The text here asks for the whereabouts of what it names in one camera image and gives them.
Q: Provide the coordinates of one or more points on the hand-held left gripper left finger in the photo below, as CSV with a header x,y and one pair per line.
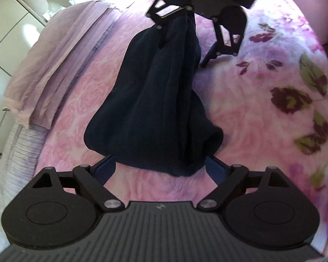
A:
x,y
102,170

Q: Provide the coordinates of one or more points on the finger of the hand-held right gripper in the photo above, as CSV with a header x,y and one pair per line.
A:
x,y
207,60
159,26

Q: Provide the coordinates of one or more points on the white wardrobe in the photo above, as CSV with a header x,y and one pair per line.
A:
x,y
5,32

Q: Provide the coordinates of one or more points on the pink floral blanket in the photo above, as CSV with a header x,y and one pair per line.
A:
x,y
248,128

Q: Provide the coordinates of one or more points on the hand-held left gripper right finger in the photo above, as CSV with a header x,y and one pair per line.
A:
x,y
217,170

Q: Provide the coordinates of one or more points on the dark navy garment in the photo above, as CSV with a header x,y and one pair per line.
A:
x,y
153,101

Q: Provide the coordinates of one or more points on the light pink folded sheet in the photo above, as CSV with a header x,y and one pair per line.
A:
x,y
57,60

